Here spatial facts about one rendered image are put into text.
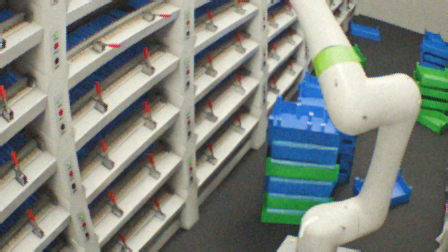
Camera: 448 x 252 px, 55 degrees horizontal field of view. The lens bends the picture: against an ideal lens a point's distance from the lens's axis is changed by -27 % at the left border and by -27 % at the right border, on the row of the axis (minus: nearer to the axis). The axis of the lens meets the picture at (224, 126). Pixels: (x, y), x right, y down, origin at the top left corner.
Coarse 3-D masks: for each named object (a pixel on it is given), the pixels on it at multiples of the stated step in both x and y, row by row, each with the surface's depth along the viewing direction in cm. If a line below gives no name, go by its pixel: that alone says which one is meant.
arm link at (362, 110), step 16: (336, 48) 111; (320, 64) 112; (336, 64) 109; (352, 64) 109; (320, 80) 113; (336, 80) 108; (352, 80) 107; (368, 80) 110; (336, 96) 108; (352, 96) 106; (368, 96) 106; (336, 112) 108; (352, 112) 106; (368, 112) 106; (384, 112) 108; (336, 128) 112; (352, 128) 108; (368, 128) 109
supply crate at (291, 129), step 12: (276, 96) 219; (276, 108) 220; (288, 108) 221; (312, 108) 219; (288, 120) 218; (300, 120) 218; (276, 132) 205; (288, 132) 204; (300, 132) 203; (312, 132) 201; (324, 132) 200; (324, 144) 202; (336, 144) 201
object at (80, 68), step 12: (168, 0) 175; (180, 0) 174; (156, 12) 169; (168, 12) 171; (132, 24) 159; (144, 24) 161; (156, 24) 166; (120, 36) 152; (132, 36) 154; (144, 36) 163; (108, 48) 145; (120, 48) 151; (84, 60) 137; (96, 60) 140; (108, 60) 148; (72, 72) 131; (84, 72) 137; (72, 84) 133
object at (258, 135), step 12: (264, 0) 244; (252, 24) 247; (264, 36) 253; (252, 60) 256; (264, 72) 263; (252, 96) 265; (264, 108) 272; (264, 120) 276; (252, 132) 274; (264, 132) 280; (252, 144) 277
